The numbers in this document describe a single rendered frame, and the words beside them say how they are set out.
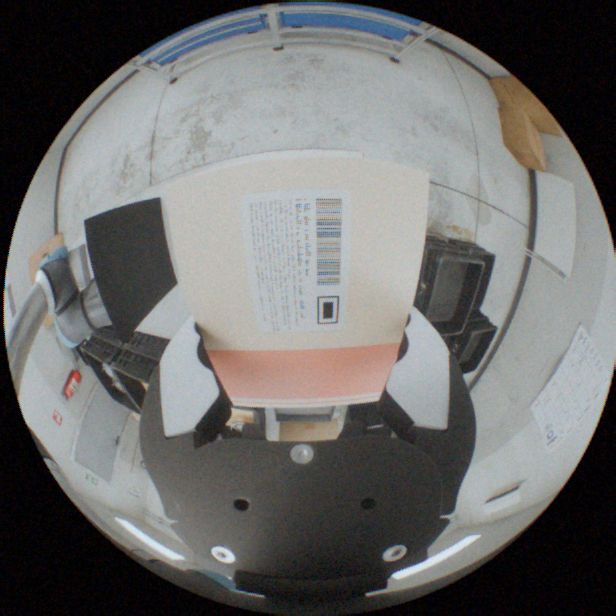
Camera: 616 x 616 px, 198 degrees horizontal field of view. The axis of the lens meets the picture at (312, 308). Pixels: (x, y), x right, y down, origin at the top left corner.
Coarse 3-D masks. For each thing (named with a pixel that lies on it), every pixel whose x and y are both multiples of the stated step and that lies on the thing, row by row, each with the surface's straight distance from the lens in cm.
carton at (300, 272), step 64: (192, 192) 10; (256, 192) 9; (320, 192) 8; (384, 192) 9; (192, 256) 10; (256, 256) 9; (320, 256) 9; (384, 256) 10; (256, 320) 11; (320, 320) 10; (384, 320) 11; (256, 384) 14; (320, 384) 14; (384, 384) 16
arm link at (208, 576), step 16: (32, 432) 53; (48, 464) 48; (64, 480) 45; (112, 528) 35; (128, 544) 32; (160, 560) 30; (192, 576) 27; (208, 576) 28; (224, 576) 30; (240, 592) 29
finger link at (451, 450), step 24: (456, 360) 10; (456, 384) 9; (456, 408) 8; (408, 432) 8; (432, 432) 7; (456, 432) 8; (432, 456) 7; (456, 456) 7; (456, 480) 7; (360, 504) 6
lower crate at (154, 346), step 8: (136, 336) 92; (144, 336) 91; (152, 336) 89; (128, 344) 89; (136, 344) 88; (144, 344) 87; (152, 344) 84; (160, 344) 84; (144, 352) 82; (152, 352) 80; (160, 352) 79
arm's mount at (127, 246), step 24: (96, 216) 48; (120, 216) 52; (144, 216) 58; (96, 240) 47; (120, 240) 51; (144, 240) 57; (96, 264) 46; (120, 264) 50; (144, 264) 56; (168, 264) 64; (120, 288) 49; (144, 288) 55; (168, 288) 63; (120, 312) 49; (144, 312) 54; (120, 336) 49
